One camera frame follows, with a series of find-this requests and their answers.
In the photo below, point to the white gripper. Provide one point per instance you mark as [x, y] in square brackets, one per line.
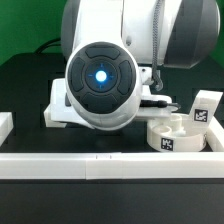
[60, 112]

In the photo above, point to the white round stool seat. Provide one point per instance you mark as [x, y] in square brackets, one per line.
[175, 134]

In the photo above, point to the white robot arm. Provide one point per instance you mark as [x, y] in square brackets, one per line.
[113, 49]

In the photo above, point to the white front fence bar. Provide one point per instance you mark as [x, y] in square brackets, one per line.
[88, 166]

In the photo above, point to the white right fence bar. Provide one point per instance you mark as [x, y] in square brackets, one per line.
[215, 136]

